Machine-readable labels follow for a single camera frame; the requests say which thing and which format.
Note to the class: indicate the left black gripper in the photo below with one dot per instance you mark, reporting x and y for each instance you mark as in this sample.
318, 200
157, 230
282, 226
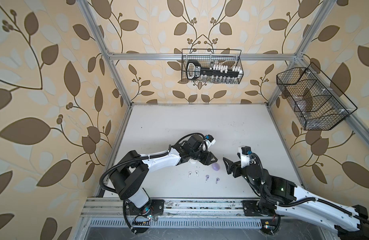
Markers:
207, 160

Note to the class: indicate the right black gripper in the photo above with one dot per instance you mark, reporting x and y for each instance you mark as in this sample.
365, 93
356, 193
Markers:
237, 167

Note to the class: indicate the purple round charging case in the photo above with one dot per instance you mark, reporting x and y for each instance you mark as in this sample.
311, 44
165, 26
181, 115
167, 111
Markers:
215, 166

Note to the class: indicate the white round charging case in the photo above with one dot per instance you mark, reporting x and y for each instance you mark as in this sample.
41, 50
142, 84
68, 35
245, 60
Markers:
193, 161

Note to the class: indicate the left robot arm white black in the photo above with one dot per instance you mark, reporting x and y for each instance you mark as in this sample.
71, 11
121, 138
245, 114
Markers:
126, 177

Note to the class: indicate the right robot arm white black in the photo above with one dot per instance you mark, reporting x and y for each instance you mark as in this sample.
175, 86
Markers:
278, 197

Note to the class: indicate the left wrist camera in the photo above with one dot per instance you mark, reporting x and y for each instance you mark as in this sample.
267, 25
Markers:
209, 140

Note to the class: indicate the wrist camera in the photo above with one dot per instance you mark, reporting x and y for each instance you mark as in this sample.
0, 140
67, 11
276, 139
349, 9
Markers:
244, 153
209, 140

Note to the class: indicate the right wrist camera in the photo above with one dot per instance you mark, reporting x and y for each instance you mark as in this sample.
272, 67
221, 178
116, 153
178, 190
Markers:
244, 153

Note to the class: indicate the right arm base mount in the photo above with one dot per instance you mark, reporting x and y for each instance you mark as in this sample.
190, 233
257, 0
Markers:
251, 209

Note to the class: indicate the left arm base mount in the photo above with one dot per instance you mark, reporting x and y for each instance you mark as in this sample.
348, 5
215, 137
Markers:
154, 207

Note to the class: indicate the black tool rack with handle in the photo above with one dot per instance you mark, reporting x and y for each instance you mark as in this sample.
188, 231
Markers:
195, 70

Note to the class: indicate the back wire basket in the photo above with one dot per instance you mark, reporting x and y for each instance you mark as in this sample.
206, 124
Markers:
229, 57

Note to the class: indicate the wire basket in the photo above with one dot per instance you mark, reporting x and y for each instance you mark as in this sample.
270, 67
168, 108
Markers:
229, 57
317, 101

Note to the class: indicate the right wire basket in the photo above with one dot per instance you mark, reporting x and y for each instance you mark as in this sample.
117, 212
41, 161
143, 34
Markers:
317, 101

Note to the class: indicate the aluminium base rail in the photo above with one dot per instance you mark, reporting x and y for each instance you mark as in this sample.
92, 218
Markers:
173, 208

